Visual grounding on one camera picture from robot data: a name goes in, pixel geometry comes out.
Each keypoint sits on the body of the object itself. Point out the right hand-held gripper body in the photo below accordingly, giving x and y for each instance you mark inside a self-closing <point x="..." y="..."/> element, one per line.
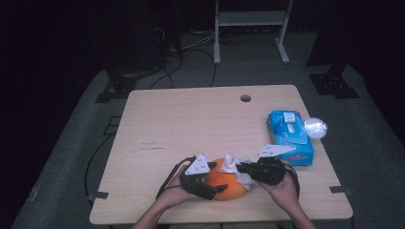
<point x="269" y="171"/>

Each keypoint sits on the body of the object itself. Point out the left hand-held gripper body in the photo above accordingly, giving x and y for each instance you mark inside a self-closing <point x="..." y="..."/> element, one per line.
<point x="196" y="181"/>

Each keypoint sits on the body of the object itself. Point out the orange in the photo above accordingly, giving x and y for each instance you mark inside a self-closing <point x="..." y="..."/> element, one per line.
<point x="223" y="181"/>

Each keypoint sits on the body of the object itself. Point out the white wet wipe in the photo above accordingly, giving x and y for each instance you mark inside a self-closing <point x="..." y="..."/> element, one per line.
<point x="230" y="163"/>

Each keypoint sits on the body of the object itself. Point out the blue wet wipes pack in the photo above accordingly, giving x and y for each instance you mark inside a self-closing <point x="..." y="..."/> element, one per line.
<point x="294" y="136"/>

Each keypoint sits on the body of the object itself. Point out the person's right hand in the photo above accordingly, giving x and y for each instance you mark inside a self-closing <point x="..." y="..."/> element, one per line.
<point x="281" y="194"/>

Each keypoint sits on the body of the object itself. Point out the person's left hand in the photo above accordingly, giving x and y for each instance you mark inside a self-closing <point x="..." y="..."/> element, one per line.
<point x="173" y="197"/>

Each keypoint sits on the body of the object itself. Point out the shiny white round ball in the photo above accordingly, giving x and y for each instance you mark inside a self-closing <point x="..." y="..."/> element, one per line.
<point x="315" y="128"/>

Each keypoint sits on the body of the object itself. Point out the black tape strip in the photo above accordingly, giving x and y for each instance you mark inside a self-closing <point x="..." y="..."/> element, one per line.
<point x="339" y="189"/>
<point x="100" y="194"/>

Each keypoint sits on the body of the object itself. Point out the black metal stand base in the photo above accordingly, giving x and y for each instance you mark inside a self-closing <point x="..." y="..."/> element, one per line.
<point x="119" y="86"/>
<point x="331" y="84"/>

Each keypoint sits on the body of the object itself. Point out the dark equipment rack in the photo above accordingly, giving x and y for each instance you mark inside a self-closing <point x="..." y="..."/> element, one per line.
<point x="140" y="35"/>

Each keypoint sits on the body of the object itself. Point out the white metal stand frame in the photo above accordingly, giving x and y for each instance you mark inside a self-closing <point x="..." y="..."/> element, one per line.
<point x="248" y="18"/>

